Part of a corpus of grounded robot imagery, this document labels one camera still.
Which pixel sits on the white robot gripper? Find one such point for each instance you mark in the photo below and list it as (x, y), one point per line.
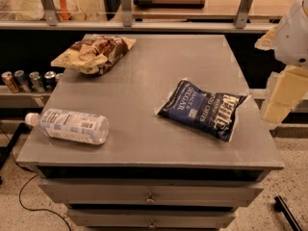
(293, 38)

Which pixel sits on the blue kettle chip bag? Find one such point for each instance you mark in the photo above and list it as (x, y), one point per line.
(213, 113)

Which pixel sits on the brown chip bag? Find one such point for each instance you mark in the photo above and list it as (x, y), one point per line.
(94, 55)

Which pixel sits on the white orange plastic bag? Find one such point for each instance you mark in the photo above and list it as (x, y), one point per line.
(34, 10)

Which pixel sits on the black bar on floor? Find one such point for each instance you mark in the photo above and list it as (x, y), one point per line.
(281, 206)

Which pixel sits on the grey drawer cabinet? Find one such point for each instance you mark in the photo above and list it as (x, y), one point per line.
(144, 146)

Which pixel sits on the clear plastic water bottle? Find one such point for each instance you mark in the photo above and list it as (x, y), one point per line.
(70, 126)

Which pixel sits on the red soda can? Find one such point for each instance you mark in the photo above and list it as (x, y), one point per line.
(58, 77)

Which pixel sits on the dark blue soda can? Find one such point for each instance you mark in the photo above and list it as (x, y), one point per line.
(49, 78)

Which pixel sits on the upper grey drawer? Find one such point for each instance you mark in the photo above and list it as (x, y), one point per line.
(150, 192)

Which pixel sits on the grey drawer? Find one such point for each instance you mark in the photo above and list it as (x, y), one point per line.
(150, 218)
(150, 192)

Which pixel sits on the green soda can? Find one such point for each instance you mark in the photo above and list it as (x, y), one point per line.
(37, 82)

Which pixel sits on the lower grey drawer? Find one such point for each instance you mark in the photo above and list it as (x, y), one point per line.
(150, 218)

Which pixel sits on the blue grey soda can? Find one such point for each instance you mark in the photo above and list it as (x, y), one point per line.
(22, 79)

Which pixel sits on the black stand leg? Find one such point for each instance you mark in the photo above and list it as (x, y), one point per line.
(6, 150)

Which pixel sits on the orange soda can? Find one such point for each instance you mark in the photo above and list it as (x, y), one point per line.
(9, 81)

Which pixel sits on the right metal shelf bracket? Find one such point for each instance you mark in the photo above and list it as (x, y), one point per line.
(242, 14)

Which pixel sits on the metal shelf bracket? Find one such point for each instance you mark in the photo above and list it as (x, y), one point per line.
(127, 18)
(242, 14)
(51, 16)

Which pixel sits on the middle metal shelf bracket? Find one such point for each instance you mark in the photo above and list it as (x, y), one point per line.
(127, 18)

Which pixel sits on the left metal shelf bracket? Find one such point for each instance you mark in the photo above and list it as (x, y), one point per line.
(51, 16)

